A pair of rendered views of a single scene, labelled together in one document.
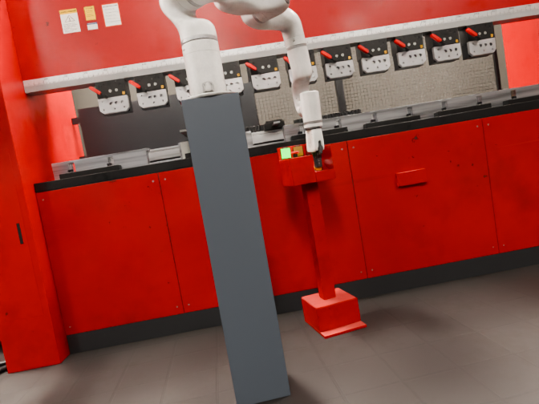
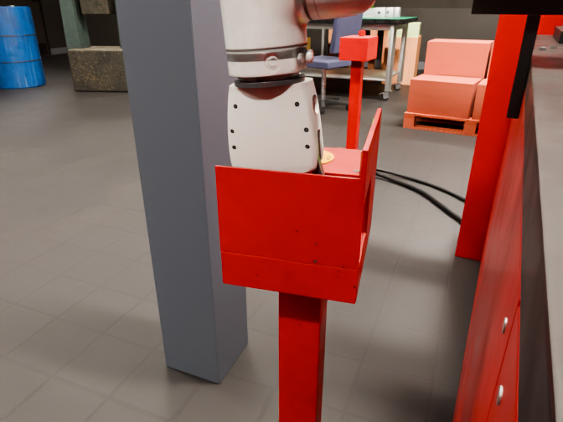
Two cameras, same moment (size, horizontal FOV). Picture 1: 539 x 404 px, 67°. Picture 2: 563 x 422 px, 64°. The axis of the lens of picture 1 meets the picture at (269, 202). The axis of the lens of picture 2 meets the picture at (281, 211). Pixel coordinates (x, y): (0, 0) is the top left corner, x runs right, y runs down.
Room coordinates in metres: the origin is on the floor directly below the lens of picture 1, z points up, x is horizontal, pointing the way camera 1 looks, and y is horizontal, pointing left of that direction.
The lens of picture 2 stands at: (2.09, -0.67, 0.97)
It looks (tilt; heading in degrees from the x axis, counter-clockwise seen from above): 25 degrees down; 120
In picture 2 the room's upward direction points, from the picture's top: straight up
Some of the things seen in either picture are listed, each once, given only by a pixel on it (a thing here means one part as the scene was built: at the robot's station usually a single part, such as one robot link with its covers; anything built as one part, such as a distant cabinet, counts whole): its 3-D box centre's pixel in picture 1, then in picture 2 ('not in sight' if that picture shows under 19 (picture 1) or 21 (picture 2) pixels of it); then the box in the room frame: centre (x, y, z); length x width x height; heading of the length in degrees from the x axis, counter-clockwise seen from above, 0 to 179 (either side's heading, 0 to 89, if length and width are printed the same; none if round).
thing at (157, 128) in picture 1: (172, 129); not in sight; (2.70, 0.55, 1.12); 1.13 x 0.02 x 0.44; 93
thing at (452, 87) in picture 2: not in sight; (482, 86); (1.63, 3.50, 0.34); 1.12 x 0.80 x 0.67; 5
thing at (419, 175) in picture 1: (411, 177); not in sight; (2.11, -0.75, 0.59); 0.15 x 0.02 x 0.07; 93
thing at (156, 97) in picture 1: (152, 91); not in sight; (2.19, 0.51, 1.26); 0.15 x 0.09 x 0.17; 93
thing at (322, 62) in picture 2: not in sight; (326, 57); (0.19, 3.52, 0.50); 0.58 x 0.55 x 0.99; 7
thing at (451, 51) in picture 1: (443, 46); not in sight; (2.28, -1.09, 1.26); 0.15 x 0.09 x 0.17; 93
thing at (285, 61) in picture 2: (313, 124); (270, 62); (1.83, -0.25, 0.91); 0.09 x 0.08 x 0.03; 15
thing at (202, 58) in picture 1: (204, 73); not in sight; (1.37, 0.14, 1.09); 0.19 x 0.19 x 0.18
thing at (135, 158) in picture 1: (103, 164); not in sight; (2.17, 0.83, 0.92); 0.50 x 0.06 x 0.10; 93
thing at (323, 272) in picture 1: (318, 240); (301, 398); (1.85, -0.19, 0.39); 0.06 x 0.06 x 0.54; 15
